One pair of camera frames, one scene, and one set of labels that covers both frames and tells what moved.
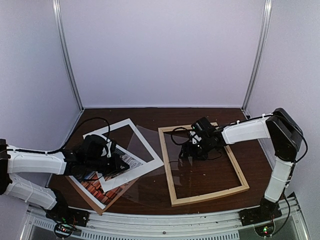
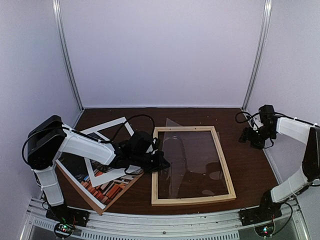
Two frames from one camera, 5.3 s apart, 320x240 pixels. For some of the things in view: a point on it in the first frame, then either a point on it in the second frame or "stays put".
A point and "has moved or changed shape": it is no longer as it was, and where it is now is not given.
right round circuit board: [265, 230] stays put
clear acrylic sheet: [161, 184] to [197, 167]
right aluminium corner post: [262, 52] stays put
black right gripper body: [199, 152] to [257, 138]
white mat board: [135, 173] has moved or changed shape
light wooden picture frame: [242, 188] has moved or changed shape
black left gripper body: [107, 168] to [149, 164]
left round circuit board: [63, 230] stays put
